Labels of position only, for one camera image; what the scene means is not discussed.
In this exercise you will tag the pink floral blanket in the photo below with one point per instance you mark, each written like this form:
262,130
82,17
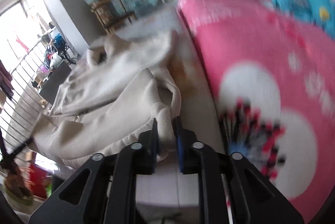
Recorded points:
285,69

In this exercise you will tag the beige zip jacket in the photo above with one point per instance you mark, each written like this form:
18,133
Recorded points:
118,90

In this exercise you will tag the dark grey low cabinet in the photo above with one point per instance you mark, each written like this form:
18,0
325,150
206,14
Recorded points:
50,87

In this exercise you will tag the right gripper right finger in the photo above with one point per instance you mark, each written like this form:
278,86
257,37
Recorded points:
231,189

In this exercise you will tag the metal balcony railing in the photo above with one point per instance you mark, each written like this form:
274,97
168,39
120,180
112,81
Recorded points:
29,70

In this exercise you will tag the wooden chair black seat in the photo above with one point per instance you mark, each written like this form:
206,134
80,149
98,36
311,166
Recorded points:
107,15

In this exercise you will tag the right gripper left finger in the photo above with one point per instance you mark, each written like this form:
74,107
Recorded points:
103,189

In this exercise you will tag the blue children's clothing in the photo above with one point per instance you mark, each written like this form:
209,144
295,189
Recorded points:
318,12

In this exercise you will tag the red gift bag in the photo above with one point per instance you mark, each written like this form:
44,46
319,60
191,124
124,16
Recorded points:
39,181

